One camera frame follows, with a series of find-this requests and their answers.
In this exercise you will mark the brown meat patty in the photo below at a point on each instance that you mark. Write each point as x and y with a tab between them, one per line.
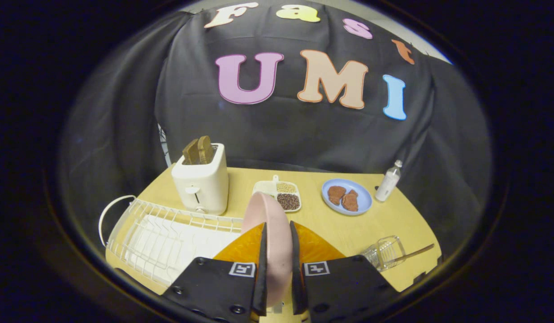
336	194
350	200

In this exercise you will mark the brown toast slice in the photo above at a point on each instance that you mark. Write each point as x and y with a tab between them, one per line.
191	153
205	149

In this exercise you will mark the small white bottle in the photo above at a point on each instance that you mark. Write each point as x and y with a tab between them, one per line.
387	184

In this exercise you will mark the blue plate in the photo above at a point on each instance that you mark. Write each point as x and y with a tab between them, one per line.
362	197

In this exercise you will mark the pink plate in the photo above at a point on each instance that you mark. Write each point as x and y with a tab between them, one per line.
273	251

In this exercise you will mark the white divided snack tray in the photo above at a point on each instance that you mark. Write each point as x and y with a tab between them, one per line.
281	194

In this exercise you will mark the black backdrop cloth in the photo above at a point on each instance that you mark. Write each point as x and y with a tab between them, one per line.
277	130

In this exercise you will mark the wooden spoon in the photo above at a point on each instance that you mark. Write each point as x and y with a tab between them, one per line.
411	254

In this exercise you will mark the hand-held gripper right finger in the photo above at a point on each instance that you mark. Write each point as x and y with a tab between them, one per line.
296	269

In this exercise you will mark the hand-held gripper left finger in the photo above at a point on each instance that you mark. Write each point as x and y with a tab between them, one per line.
261	269

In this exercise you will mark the cream toaster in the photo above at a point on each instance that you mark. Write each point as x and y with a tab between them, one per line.
203	186

